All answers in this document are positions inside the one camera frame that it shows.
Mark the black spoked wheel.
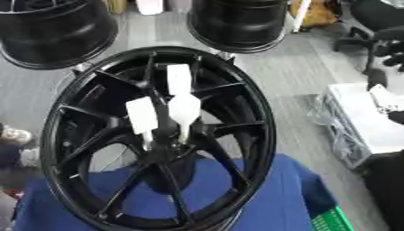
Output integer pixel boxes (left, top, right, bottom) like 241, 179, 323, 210
39, 45, 280, 231

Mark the green plastic crate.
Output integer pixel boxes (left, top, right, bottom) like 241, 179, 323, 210
309, 205, 357, 231

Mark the black wheel rim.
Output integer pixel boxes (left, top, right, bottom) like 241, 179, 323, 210
0, 0, 120, 70
186, 0, 290, 54

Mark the black office chair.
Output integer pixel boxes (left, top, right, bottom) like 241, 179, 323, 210
331, 0, 404, 90

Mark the person's shoe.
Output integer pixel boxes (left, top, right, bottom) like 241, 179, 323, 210
0, 123, 35, 146

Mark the white plastic crate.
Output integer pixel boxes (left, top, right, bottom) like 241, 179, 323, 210
322, 82, 404, 170

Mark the tan cardboard box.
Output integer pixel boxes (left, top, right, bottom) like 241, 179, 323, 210
289, 0, 344, 28

